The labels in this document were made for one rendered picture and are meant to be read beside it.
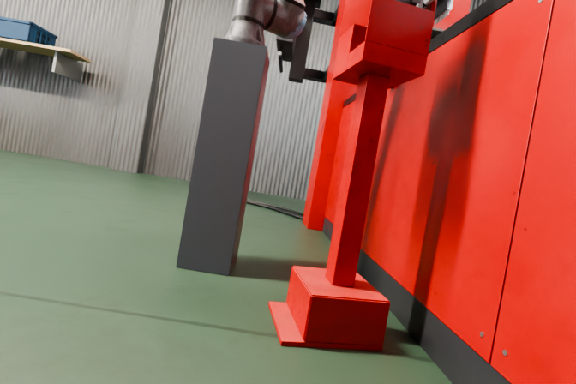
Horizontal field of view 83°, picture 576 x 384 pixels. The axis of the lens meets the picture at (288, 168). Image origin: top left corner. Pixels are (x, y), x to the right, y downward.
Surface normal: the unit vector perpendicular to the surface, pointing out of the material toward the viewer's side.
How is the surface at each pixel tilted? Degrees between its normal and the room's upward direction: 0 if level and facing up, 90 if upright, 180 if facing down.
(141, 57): 90
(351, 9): 90
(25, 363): 0
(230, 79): 90
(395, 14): 90
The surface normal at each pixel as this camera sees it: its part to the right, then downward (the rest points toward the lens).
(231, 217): 0.02, 0.01
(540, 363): -0.98, -0.16
